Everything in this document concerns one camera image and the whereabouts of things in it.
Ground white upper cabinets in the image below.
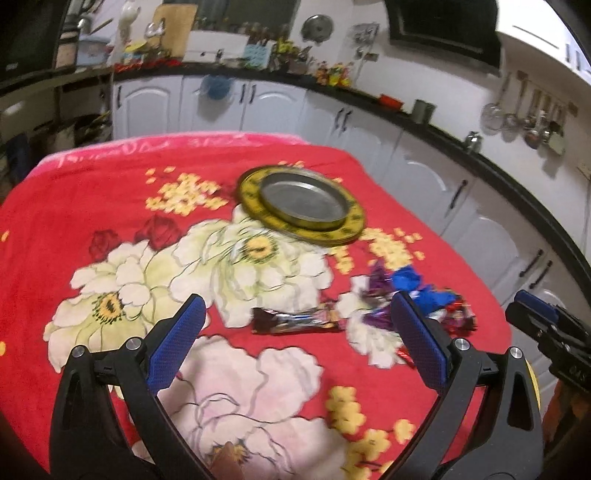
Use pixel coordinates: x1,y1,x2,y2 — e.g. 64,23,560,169
496,0,591,86

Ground black microwave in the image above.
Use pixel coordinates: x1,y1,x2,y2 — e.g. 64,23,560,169
0,0,59,84

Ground wooden cutting board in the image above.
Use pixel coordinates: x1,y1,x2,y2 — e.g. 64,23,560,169
152,4,197,47

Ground light blue container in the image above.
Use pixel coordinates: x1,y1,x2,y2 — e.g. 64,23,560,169
76,39,112,68

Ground dark window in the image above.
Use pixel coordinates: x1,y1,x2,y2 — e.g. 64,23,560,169
194,0,296,33

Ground dark metal ladle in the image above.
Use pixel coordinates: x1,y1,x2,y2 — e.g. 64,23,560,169
524,92,546,149

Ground blue utensil holder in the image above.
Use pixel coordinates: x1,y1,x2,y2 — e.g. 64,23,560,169
245,44,271,70

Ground yellow round bin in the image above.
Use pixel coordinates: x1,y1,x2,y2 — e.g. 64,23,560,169
525,357,542,412

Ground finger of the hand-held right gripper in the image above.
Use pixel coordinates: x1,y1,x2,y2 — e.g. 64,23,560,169
514,290,566,326
505,302,561,344

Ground hanging wall utensils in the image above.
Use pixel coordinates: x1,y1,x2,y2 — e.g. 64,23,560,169
351,23,382,64

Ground white hanging ladle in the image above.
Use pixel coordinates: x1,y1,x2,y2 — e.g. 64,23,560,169
108,0,142,66

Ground green spatula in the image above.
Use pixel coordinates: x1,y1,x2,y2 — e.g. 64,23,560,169
547,111,567,156

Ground red dark candy wrapper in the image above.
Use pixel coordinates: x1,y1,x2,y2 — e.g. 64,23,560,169
441,288,477,336

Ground blue hanging bag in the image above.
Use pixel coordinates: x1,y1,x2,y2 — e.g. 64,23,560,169
201,74,232,100

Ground red floral blanket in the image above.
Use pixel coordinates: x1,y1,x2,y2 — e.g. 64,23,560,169
0,131,514,480

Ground purple foil wrapper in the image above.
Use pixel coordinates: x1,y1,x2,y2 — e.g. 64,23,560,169
361,305,394,332

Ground brown snack bar wrapper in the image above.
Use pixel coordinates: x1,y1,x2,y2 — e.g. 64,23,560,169
250,301,346,336

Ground grey metal pot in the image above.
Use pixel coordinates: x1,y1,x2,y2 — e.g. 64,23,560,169
412,99,436,125

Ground white box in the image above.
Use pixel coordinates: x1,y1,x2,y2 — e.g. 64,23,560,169
185,30,253,64

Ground metal pan lid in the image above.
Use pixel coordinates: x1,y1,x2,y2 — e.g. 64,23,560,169
302,14,334,42

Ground yellow-rimmed metal plate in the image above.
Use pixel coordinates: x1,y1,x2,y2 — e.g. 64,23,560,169
238,165,366,246

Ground purple candy wrapper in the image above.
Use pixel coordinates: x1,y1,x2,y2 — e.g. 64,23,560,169
367,262,394,302

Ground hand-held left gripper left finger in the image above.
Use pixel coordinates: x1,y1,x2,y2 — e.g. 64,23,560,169
50,294,222,480

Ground spice rack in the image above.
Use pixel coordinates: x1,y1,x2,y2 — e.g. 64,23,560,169
272,39,315,75

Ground dark storage shelf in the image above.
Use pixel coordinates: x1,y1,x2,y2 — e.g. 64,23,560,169
0,69,114,186

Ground black countertop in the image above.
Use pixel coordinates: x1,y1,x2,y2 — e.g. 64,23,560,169
112,59,591,280

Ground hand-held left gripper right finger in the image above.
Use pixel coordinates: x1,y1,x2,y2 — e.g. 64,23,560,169
385,291,544,480

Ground slotted metal ladle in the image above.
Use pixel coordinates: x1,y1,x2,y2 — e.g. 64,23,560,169
503,83,525,139

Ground black range hood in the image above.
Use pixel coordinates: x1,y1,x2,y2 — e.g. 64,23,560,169
385,0,502,66

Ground red cloth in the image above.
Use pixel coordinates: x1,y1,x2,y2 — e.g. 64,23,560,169
113,58,181,73

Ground row of condiment bottles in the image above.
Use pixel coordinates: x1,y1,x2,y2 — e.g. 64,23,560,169
316,62,352,89

